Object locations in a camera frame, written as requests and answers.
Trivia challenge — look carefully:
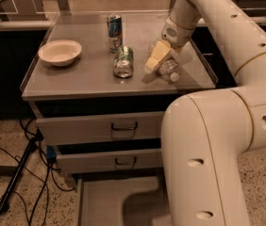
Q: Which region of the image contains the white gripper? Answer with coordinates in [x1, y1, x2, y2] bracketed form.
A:
[144, 18, 194, 73]

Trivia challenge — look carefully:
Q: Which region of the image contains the clear plastic water bottle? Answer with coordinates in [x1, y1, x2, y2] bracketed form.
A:
[151, 41, 179, 83]

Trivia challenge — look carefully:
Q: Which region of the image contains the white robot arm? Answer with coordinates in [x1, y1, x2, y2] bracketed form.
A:
[161, 0, 266, 226]

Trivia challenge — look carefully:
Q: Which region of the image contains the grey drawer cabinet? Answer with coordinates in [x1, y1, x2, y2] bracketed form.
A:
[20, 10, 219, 226]

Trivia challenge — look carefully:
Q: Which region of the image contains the grey middle drawer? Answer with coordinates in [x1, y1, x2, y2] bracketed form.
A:
[57, 149, 162, 174]

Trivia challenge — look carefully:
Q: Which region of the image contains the grey drawer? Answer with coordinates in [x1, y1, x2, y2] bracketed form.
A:
[37, 111, 163, 145]
[75, 176, 173, 226]
[57, 149, 162, 174]

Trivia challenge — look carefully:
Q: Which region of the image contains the grey top drawer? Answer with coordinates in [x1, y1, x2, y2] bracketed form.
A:
[37, 111, 163, 145]

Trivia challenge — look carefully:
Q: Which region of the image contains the grey bottom drawer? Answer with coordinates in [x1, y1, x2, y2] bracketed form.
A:
[75, 176, 173, 226]

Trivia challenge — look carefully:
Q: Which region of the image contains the green soda can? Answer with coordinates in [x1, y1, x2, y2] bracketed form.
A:
[113, 45, 134, 78]

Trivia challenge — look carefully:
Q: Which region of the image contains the blue energy drink can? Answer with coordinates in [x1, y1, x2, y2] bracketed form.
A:
[107, 14, 123, 53]

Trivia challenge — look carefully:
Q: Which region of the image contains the white paper bowl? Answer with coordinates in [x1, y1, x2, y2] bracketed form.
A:
[38, 40, 82, 67]

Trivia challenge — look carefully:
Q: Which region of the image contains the blue power box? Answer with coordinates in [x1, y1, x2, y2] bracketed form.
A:
[46, 146, 57, 161]

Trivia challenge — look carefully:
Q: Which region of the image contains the black floor cable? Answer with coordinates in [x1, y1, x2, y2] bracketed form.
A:
[0, 118, 75, 226]

